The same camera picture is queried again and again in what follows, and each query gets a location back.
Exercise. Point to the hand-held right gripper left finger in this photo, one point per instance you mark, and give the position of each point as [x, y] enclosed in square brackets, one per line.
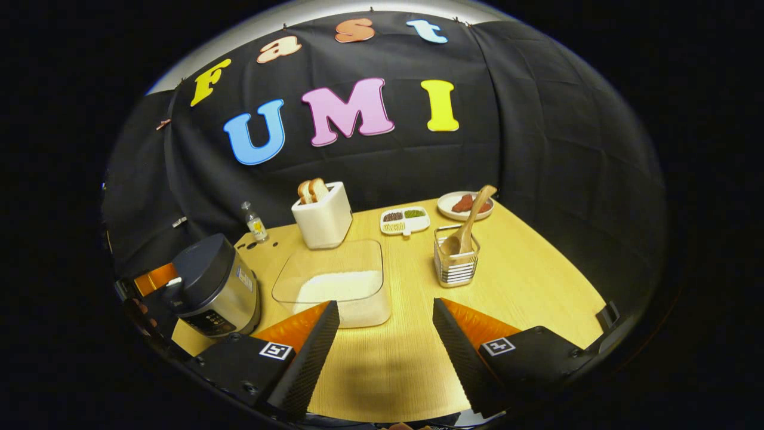
[310, 364]

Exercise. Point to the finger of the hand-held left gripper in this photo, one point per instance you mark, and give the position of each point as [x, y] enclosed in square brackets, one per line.
[156, 279]

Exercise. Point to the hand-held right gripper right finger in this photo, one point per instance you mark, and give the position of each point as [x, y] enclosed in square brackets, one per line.
[462, 364]

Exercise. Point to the dark grey rice cooker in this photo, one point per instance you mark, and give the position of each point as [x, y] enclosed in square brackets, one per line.
[203, 269]

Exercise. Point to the white rice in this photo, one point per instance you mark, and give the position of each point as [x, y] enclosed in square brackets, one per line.
[346, 292]

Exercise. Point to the wooden spoon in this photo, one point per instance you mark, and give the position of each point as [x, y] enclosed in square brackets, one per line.
[477, 212]

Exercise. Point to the silver clip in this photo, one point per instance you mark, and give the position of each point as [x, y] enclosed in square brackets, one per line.
[179, 222]

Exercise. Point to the small glass bottle yellow label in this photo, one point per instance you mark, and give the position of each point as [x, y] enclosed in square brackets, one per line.
[256, 227]

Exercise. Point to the white toaster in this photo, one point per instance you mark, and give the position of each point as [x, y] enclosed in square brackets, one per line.
[325, 224]

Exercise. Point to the white divided bean dish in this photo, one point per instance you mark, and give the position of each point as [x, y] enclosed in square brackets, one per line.
[421, 224]

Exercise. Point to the red clothespin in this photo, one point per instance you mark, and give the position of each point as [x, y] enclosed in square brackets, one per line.
[163, 124]

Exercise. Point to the white round plate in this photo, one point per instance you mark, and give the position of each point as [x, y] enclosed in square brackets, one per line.
[444, 206]

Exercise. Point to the black bracket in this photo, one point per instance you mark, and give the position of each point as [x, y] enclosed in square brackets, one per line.
[609, 316]

